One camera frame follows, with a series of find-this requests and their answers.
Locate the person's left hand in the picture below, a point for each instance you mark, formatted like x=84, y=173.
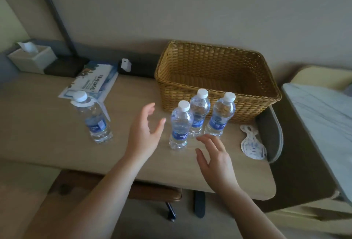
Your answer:
x=141, y=139

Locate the person's right hand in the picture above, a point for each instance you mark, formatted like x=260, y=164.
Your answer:
x=220, y=167

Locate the person's left thumb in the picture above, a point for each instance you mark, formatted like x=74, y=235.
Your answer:
x=160, y=127

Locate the person's right thumb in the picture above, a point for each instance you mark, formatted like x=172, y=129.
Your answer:
x=201, y=157

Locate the person's right forearm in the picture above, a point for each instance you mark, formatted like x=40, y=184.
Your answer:
x=249, y=214

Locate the person's left forearm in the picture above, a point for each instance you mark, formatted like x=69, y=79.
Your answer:
x=96, y=200

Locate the clear plastic water bottle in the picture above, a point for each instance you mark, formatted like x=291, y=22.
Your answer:
x=199, y=109
x=180, y=128
x=220, y=117

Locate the black table leg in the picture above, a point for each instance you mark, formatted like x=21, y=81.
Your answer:
x=199, y=204

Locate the white paper hang tag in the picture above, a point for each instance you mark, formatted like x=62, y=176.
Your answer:
x=251, y=145

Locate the water bottle with paper collar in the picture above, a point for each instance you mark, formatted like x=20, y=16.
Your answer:
x=96, y=128

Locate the woven wicker basket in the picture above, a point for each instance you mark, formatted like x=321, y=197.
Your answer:
x=181, y=62

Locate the white paper bottle collar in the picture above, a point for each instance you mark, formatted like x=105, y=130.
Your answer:
x=95, y=105

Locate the white charger plug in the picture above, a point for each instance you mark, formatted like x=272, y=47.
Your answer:
x=126, y=64

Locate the gray chair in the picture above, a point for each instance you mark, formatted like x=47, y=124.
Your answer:
x=271, y=137

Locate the blue white printed booklet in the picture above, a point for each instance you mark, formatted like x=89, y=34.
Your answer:
x=93, y=79

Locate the brown stool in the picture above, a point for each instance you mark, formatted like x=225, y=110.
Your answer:
x=82, y=183

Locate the black desk lamp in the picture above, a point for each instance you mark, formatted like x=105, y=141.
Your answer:
x=66, y=66

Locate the marble top side table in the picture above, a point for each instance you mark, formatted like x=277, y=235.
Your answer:
x=324, y=115

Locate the beige cushion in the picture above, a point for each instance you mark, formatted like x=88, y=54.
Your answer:
x=321, y=77

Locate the cream tissue box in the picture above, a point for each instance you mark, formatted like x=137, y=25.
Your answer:
x=31, y=61

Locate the white tissue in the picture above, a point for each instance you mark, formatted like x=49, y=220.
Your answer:
x=27, y=46

